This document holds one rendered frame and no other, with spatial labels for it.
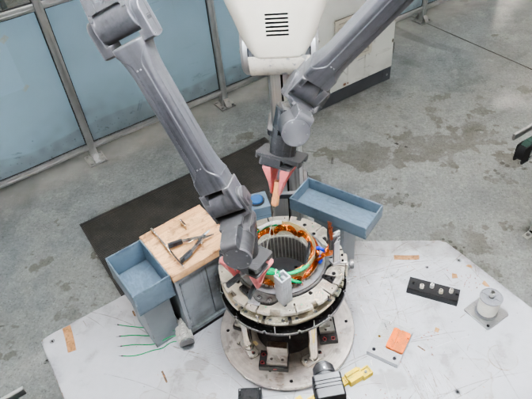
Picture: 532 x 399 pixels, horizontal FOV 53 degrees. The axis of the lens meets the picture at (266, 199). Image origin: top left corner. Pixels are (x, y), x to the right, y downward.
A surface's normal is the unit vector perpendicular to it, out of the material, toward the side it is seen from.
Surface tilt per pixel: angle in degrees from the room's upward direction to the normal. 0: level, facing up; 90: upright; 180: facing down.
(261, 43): 90
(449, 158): 0
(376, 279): 0
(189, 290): 90
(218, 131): 0
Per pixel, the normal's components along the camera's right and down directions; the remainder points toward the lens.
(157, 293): 0.60, 0.51
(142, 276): -0.07, -0.72
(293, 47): -0.05, 0.69
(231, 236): -0.47, -0.64
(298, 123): 0.12, 0.46
